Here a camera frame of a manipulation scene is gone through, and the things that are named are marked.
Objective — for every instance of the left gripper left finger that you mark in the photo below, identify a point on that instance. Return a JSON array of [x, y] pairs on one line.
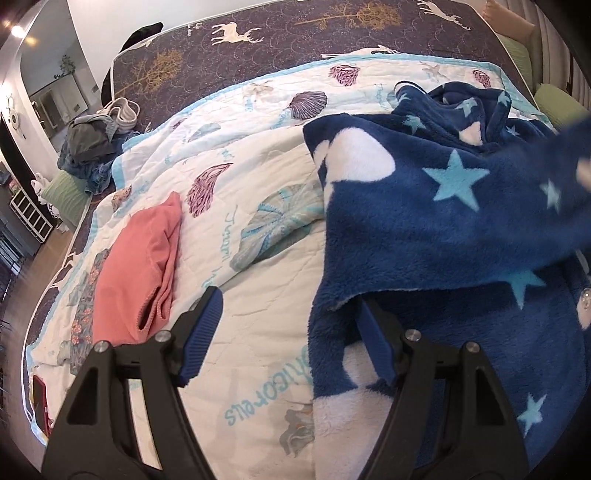
[[123, 418]]

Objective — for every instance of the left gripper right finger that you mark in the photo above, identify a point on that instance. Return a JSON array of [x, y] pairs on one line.
[[450, 418]]

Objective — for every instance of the navy star fleece garment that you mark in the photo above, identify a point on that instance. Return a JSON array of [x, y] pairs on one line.
[[466, 224]]

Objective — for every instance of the pile of dark clothes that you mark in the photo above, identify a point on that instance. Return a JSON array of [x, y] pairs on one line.
[[91, 145]]

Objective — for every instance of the red object at bed edge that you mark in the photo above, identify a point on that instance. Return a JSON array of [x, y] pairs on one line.
[[40, 405]]

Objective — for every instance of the floral patterned garment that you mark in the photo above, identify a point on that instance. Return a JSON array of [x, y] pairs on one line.
[[81, 338]]

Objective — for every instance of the folded coral pink garment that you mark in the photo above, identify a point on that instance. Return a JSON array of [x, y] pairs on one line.
[[133, 292]]

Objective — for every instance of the white shelf unit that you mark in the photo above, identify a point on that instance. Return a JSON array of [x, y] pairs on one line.
[[31, 216]]

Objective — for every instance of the green pillow left side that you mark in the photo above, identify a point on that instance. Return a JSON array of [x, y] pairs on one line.
[[68, 196]]

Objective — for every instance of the green pillow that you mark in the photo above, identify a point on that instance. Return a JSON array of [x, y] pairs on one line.
[[68, 196], [521, 57], [560, 108]]

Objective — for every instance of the white seashell quilt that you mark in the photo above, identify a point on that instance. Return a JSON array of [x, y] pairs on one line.
[[253, 225]]

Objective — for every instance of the green pillow right side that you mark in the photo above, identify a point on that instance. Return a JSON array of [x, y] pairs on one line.
[[560, 108]]

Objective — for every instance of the beige curtain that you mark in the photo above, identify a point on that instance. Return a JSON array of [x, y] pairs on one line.
[[552, 61]]

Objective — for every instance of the tan pillow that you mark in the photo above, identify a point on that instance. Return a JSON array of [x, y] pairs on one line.
[[507, 23]]

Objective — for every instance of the white rope basket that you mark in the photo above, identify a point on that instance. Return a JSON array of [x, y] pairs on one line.
[[123, 112]]

